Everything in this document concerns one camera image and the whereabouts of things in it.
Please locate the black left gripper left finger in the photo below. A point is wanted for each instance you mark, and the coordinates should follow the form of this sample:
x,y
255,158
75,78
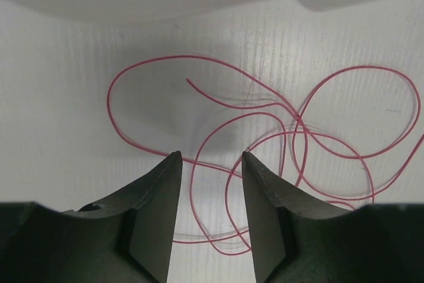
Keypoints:
x,y
126,236

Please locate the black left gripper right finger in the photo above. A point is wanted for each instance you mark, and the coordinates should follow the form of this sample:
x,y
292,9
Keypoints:
x,y
296,237

